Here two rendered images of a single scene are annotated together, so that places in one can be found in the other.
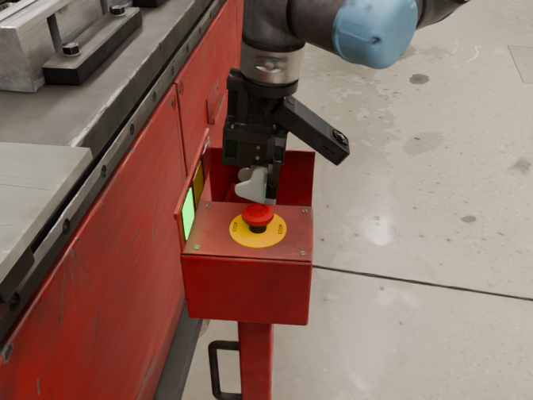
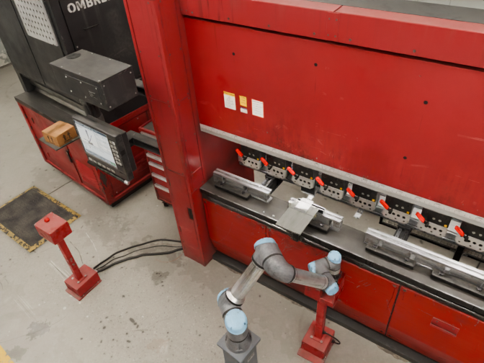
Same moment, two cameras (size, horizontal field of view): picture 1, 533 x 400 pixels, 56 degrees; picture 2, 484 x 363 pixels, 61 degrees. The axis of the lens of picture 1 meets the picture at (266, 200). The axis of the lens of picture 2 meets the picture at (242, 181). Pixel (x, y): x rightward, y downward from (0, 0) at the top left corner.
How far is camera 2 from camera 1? 2.49 m
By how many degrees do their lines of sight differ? 85
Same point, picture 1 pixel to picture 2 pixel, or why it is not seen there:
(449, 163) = not seen: outside the picture
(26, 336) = (309, 247)
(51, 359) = (311, 255)
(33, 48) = (369, 238)
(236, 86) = not seen: hidden behind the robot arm
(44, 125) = (346, 243)
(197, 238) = not seen: hidden behind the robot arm
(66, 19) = (387, 245)
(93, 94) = (359, 251)
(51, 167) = (297, 230)
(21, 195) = (292, 228)
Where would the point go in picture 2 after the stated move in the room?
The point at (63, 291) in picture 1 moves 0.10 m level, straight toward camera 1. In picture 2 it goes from (320, 253) to (305, 255)
